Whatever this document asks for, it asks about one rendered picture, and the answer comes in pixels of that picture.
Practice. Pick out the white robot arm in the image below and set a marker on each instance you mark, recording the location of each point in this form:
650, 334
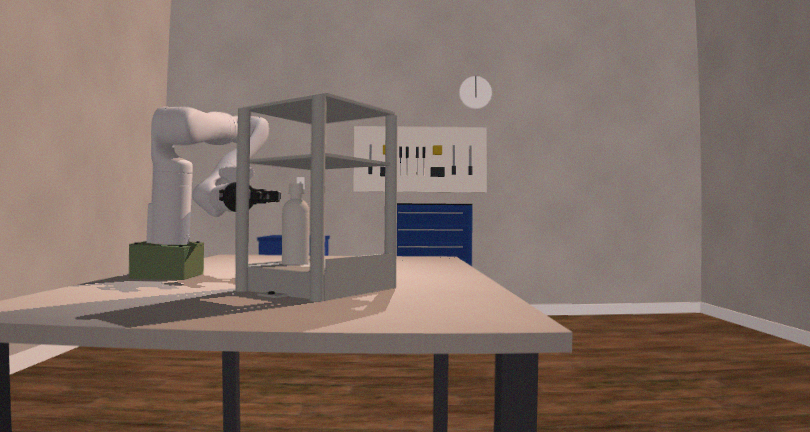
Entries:
168, 220

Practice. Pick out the beige bottle with grey cap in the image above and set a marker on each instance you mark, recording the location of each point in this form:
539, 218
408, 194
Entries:
295, 228

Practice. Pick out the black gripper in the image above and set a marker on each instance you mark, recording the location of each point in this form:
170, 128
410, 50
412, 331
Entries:
229, 196

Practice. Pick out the grey open shelving unit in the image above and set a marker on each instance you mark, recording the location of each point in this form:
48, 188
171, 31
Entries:
345, 276

